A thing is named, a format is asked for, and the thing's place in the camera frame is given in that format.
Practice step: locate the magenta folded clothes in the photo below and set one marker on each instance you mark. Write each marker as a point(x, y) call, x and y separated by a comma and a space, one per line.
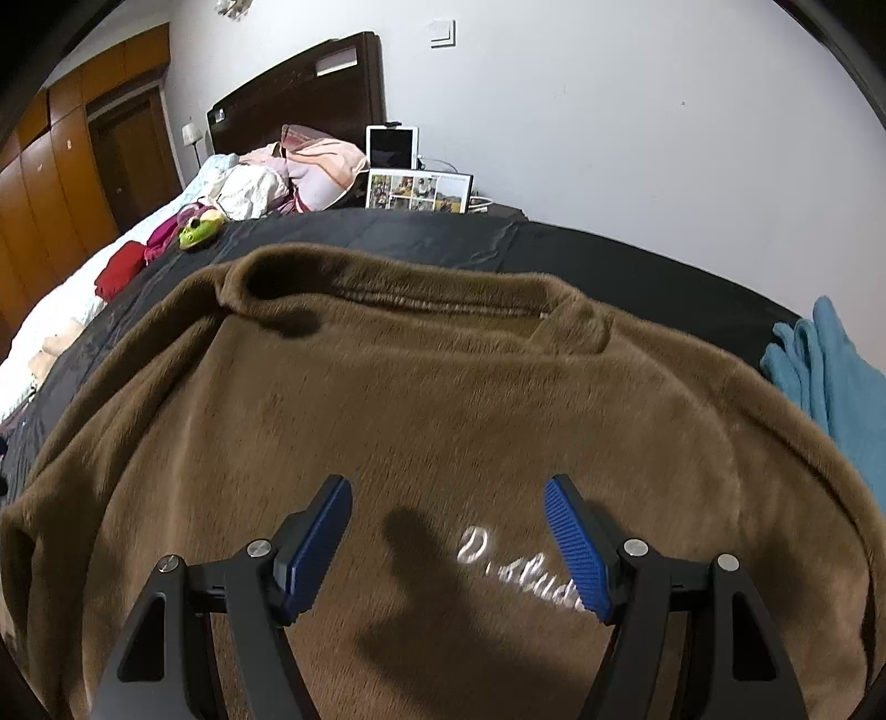
point(160, 239)

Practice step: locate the white wall switch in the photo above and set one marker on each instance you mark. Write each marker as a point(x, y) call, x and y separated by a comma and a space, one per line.
point(444, 33)

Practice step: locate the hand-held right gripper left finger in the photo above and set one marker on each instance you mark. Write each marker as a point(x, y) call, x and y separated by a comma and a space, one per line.
point(315, 554)

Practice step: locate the pink striped pillow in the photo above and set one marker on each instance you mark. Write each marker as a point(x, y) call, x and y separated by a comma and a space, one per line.
point(325, 166)

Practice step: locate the white tablet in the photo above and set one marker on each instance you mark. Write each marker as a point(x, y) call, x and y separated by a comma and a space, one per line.
point(392, 147)

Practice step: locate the cream knit sweater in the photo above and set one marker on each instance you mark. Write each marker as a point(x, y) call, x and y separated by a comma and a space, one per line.
point(55, 343)

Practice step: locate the light blue fleece garment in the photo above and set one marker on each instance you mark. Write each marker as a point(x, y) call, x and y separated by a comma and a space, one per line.
point(844, 401)

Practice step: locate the green plush toy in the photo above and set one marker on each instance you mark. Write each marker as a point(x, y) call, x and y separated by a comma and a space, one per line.
point(201, 232)

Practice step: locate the ceiling light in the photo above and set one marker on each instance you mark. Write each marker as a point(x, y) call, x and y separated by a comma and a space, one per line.
point(232, 7)

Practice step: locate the photo collage frame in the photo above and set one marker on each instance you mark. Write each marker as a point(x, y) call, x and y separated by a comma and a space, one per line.
point(415, 192)

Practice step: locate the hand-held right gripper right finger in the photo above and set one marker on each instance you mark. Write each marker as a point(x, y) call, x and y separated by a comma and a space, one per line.
point(578, 554)

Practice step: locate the wooden wardrobe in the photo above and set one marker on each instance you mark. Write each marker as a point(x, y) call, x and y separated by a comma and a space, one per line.
point(48, 187)

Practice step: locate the brown wooden door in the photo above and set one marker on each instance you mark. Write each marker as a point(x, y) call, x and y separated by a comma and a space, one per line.
point(131, 166)

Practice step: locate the red folded garment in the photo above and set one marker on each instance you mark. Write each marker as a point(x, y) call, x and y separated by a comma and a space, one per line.
point(121, 270)

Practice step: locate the dark wooden bed headboard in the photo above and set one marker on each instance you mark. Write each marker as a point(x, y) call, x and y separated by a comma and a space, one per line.
point(291, 97)

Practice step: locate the white crumpled clothing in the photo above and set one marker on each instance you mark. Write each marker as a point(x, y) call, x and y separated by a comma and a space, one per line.
point(249, 187)

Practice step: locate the white quilt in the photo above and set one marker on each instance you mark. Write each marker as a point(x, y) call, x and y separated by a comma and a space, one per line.
point(166, 201)

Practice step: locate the white bedside lamp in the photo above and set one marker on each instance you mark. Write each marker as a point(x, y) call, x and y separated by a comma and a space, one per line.
point(189, 133)

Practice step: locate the brown fleece sweater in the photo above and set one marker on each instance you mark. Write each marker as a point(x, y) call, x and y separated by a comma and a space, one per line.
point(450, 388)

